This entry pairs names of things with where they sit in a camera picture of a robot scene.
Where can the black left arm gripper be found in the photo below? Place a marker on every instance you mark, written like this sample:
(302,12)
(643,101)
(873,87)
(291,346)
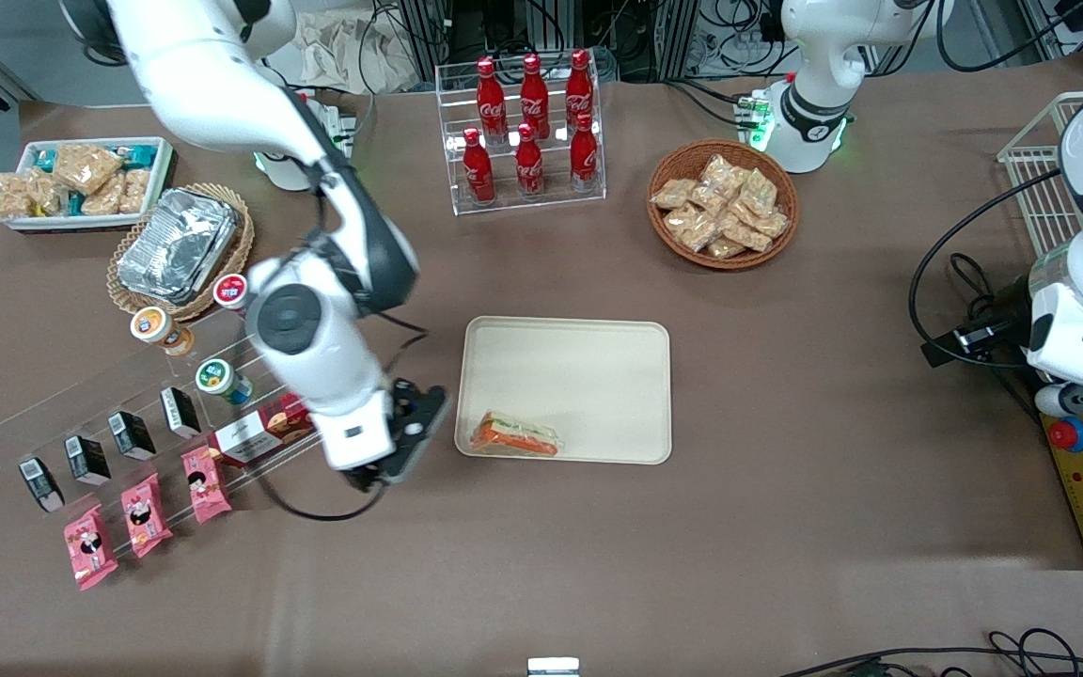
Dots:
(1000,322)

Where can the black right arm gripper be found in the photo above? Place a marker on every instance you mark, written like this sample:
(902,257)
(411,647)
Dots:
(359,480)

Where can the plastic triangle sandwich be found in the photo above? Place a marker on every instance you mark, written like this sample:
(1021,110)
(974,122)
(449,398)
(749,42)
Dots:
(513,434)

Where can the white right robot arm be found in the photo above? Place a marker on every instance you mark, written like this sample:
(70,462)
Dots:
(212,85)

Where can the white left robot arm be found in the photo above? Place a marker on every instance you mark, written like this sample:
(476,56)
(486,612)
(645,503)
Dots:
(814,56)

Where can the cream rectangular serving tray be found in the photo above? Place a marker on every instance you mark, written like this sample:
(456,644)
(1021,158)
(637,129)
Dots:
(565,367)

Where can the red plaid cookie box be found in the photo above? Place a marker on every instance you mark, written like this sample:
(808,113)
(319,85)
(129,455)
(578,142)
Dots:
(255,434)

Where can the green cap gum bottle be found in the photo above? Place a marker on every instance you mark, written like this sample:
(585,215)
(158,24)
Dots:
(217,378)

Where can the pink cartoon girl snack pack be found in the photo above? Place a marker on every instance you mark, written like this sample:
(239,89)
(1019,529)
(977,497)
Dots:
(206,484)
(88,547)
(147,515)

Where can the clear wrapped crispy snack packet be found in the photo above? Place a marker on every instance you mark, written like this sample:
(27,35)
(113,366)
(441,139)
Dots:
(135,191)
(692,228)
(86,167)
(745,232)
(51,196)
(10,196)
(726,248)
(673,194)
(722,172)
(760,191)
(104,199)

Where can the red cap gum bottle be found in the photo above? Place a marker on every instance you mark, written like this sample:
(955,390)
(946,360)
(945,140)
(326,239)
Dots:
(229,291)

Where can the small black carton box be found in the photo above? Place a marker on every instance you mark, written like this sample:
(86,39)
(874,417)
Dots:
(180,412)
(87,461)
(41,484)
(133,434)

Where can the woven wicker basket with foil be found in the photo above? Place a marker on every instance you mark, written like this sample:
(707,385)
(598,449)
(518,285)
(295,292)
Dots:
(236,254)

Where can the red cola bottle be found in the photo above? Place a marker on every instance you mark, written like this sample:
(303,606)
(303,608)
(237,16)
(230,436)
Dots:
(529,167)
(584,160)
(491,99)
(579,89)
(478,174)
(534,94)

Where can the clear acrylic bottle rack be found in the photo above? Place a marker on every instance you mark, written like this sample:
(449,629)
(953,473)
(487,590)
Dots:
(556,202)

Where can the orange cap gum bottle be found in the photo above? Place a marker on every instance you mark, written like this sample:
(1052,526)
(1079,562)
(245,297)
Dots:
(154,326)

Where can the white hub with green light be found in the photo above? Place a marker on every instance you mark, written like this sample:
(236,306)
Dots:
(753,118)
(339,127)

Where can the silver foil food container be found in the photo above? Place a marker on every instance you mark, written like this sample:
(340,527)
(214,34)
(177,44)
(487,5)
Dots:
(175,244)

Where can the round brown wicker basket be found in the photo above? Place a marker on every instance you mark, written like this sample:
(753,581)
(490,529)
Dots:
(673,160)

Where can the clear acrylic stepped display stand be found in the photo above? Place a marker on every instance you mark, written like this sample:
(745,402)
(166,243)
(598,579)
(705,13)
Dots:
(81,414)

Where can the white rectangular snack bin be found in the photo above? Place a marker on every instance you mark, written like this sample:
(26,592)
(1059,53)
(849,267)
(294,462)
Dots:
(164,165)

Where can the crumpled white cloth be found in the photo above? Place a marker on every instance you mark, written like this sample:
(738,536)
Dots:
(344,52)

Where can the teal snack packet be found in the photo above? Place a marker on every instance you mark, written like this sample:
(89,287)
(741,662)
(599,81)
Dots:
(45,160)
(140,155)

